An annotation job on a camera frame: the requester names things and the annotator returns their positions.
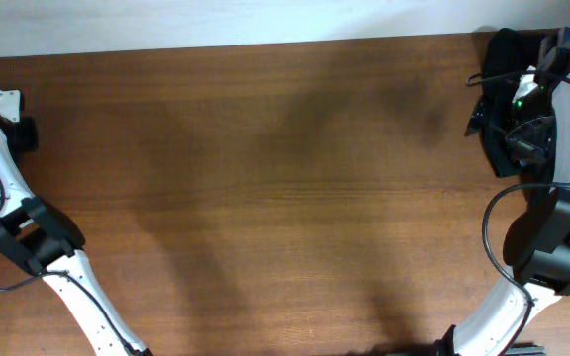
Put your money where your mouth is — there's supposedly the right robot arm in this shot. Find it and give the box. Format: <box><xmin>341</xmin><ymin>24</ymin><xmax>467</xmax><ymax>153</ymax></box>
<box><xmin>432</xmin><ymin>28</ymin><xmax>570</xmax><ymax>355</ymax></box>

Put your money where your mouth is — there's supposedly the pile of black clothes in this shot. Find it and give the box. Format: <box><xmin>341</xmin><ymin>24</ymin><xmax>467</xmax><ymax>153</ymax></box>
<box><xmin>477</xmin><ymin>27</ymin><xmax>570</xmax><ymax>233</ymax></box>

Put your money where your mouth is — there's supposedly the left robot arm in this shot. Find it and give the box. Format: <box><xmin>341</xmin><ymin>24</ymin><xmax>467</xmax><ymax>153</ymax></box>
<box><xmin>0</xmin><ymin>89</ymin><xmax>150</xmax><ymax>355</ymax></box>

